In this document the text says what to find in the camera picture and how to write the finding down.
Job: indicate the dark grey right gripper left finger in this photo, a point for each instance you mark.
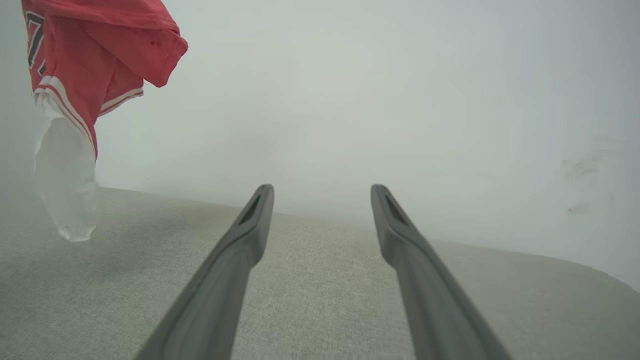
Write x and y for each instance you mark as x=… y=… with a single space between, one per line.
x=220 y=300

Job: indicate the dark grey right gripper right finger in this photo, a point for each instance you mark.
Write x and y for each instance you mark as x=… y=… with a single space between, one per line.
x=435 y=300

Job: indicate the red Bulls 23 jersey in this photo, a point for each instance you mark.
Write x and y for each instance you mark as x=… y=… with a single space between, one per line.
x=95 y=50

